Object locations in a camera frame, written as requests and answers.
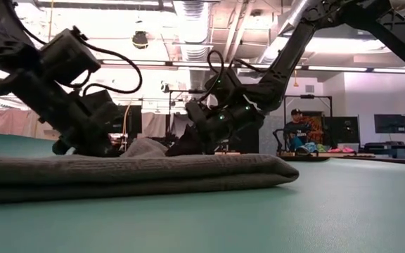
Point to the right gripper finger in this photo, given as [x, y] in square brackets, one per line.
[188, 144]
[214, 147]

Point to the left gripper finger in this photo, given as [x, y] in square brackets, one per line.
[102, 138]
[69, 148]

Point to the grey towel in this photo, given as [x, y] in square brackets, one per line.
[135, 172]

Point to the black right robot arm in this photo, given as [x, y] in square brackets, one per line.
[287, 63]

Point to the black flat panel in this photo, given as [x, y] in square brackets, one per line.
[135, 119]

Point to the pink curtain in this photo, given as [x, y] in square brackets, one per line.
[12, 123]

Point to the person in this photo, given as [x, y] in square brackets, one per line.
[295, 131]

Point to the colourful tapestry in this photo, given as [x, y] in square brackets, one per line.
[316, 124]

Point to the green table mat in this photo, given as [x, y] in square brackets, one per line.
[294, 218]

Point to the black round ceiling fixture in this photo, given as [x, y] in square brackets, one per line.
[140, 39]

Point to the large black screen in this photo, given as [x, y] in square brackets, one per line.
[343, 130]

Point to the pink items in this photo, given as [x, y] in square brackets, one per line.
[346, 150]

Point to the long LED light bar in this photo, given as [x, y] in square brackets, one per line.
[339, 68]

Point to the neighbouring wooden table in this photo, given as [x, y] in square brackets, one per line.
[357, 155]

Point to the black desk unit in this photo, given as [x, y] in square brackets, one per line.
[385, 147]

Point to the small black monitor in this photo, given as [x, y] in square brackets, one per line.
[390, 123]

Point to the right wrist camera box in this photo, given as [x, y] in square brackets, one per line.
[223, 86]

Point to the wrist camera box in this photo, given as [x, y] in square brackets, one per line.
[69, 56]
[223, 86]

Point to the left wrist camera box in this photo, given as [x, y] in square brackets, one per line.
[69, 56]

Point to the silver ventilation duct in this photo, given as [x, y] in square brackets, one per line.
[192, 21]

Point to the silver spiral duct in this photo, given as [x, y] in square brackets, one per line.
[295, 12]

